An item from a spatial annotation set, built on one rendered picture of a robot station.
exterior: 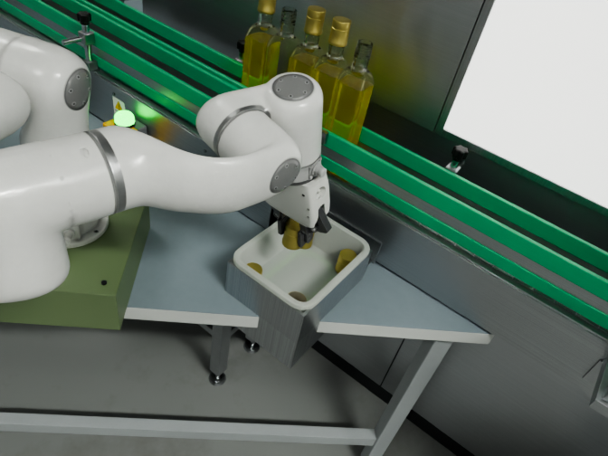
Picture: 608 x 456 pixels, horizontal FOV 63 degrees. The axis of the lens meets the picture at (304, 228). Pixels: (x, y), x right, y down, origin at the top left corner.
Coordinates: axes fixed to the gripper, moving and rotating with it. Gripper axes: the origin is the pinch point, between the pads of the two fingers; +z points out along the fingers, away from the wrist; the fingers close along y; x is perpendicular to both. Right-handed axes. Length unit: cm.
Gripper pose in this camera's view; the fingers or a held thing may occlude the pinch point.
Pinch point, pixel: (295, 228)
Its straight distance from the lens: 81.9
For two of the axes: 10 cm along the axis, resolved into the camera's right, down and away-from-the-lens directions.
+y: -7.9, -4.9, 3.6
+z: 0.0, 5.9, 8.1
